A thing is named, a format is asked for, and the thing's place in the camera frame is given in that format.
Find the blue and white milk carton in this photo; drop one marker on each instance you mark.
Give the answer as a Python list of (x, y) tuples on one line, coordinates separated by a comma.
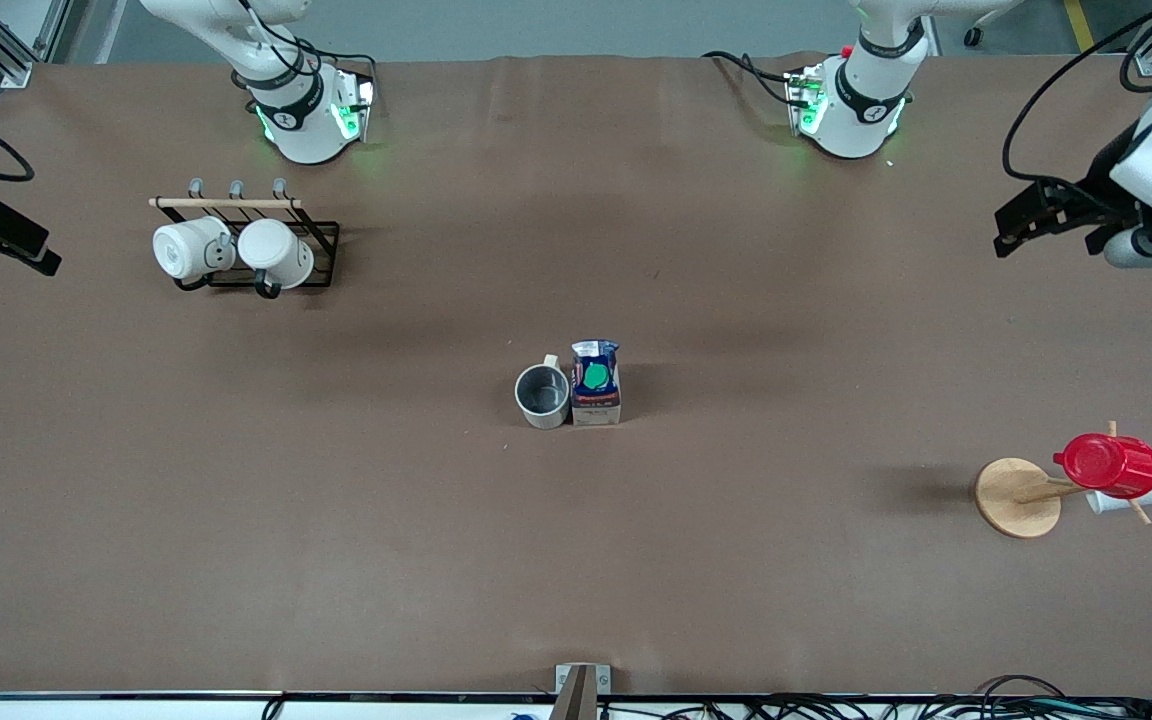
[(596, 385)]

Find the beige mug with grey inside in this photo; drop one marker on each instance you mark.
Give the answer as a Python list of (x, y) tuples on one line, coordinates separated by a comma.
[(543, 392)]

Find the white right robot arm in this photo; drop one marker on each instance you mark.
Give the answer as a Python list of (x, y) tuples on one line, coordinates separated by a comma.
[(301, 130)]

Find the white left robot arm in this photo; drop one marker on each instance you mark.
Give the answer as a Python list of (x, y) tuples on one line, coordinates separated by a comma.
[(851, 125)]

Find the small white cup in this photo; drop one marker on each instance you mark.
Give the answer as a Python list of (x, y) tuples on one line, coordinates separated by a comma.
[(1106, 503)]

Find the white mug with round print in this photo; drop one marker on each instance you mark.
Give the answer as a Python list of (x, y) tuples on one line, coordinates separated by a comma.
[(181, 250)]

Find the red mug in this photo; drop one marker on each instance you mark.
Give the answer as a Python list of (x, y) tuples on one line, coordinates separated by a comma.
[(1106, 465)]

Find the wooden mug tree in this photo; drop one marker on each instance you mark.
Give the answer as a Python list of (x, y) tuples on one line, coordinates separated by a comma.
[(1016, 498)]

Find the brown table cover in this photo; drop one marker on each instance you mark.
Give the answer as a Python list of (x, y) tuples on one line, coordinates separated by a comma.
[(576, 250)]

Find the metal table edge bracket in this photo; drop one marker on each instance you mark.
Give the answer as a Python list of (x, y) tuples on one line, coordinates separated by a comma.
[(581, 690)]

